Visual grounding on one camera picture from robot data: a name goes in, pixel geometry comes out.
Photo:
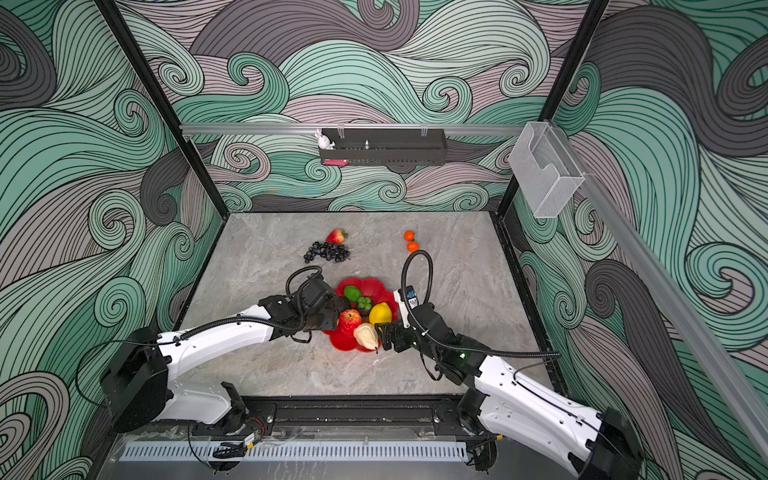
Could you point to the white figurine on shelf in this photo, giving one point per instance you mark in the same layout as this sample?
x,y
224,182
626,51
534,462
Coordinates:
x,y
323,141

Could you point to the green lime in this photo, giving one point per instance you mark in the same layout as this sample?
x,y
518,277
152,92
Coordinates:
x,y
352,293

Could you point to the beige pear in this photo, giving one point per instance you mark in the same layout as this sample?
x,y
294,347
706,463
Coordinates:
x,y
366,336

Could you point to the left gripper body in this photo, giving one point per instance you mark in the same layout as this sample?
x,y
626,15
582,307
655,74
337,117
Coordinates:
x,y
327,321

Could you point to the clear plastic wall bin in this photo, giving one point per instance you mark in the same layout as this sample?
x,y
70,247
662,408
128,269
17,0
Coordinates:
x,y
545,166

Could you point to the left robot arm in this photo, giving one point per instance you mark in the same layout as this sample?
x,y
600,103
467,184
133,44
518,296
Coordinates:
x,y
142,384

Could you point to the red apple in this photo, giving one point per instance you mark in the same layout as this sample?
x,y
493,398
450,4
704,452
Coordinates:
x,y
349,320

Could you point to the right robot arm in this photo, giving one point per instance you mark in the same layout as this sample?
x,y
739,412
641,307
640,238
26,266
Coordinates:
x,y
503,402

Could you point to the large yellow lemon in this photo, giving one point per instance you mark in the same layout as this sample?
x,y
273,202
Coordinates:
x,y
380,313

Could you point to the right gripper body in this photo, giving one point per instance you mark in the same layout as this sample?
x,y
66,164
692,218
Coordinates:
x,y
406,339

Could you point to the red strawberry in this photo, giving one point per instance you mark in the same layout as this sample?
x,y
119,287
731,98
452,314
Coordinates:
x,y
337,236

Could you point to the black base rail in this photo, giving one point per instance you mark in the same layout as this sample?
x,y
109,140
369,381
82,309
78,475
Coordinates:
x,y
433,411

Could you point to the white slotted cable duct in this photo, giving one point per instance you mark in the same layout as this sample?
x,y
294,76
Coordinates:
x,y
313,451

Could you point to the black grape bunch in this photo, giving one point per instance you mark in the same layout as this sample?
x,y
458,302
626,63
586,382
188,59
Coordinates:
x,y
328,251

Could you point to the pink item on shelf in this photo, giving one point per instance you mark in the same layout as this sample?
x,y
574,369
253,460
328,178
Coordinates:
x,y
335,162

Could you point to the dark purple mangosteen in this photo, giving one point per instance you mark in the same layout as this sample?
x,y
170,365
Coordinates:
x,y
364,305

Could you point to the black wall shelf tray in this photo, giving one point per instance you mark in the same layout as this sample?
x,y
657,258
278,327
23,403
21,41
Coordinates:
x,y
390,147

